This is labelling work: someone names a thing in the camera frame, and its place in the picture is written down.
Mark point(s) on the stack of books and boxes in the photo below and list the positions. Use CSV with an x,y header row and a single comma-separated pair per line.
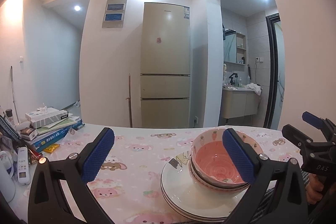
x,y
41,138

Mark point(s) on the pink cartoon tablecloth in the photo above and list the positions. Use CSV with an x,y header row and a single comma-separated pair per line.
x,y
128,185

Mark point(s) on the striped grey clothing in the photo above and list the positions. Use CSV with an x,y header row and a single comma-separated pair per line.
x,y
286,202

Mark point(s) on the white plate with cartoon animals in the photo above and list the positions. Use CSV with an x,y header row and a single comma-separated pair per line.
x,y
191,196

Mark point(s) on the beige three-door refrigerator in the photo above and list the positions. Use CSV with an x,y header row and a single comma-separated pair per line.
x,y
165,66

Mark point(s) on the white remote control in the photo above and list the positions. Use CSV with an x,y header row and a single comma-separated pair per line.
x,y
23,172

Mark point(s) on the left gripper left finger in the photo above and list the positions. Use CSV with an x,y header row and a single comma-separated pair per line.
x,y
47,201

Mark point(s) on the white plate with life text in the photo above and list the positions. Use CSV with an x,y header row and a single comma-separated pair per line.
x,y
190,215

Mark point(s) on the white tissue box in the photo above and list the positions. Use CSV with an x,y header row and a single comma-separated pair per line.
x,y
46,116

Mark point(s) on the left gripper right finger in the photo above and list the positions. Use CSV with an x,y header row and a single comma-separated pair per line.
x,y
256,169

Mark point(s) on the wall electrical panel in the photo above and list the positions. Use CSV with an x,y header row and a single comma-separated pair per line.
x,y
114,14

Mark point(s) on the bathroom vanity cabinet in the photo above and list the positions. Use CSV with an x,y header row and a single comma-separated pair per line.
x,y
239,103

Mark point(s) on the pink strawberry bowl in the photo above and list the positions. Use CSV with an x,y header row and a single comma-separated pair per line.
x,y
211,160

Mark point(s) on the white cloth on vanity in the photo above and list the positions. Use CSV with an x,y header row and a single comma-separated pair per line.
x,y
255,87

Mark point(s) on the person's right hand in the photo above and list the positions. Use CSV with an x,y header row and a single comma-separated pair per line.
x,y
314,189

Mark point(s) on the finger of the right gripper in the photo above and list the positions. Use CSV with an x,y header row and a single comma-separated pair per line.
x,y
313,120
295,136

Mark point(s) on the bathroom mirror cabinet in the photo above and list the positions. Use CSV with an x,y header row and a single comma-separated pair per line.
x,y
234,47

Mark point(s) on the black framed glass door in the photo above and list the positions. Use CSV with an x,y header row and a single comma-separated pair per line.
x,y
271,118

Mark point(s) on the white mop handle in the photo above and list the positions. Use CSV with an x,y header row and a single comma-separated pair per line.
x,y
13,94

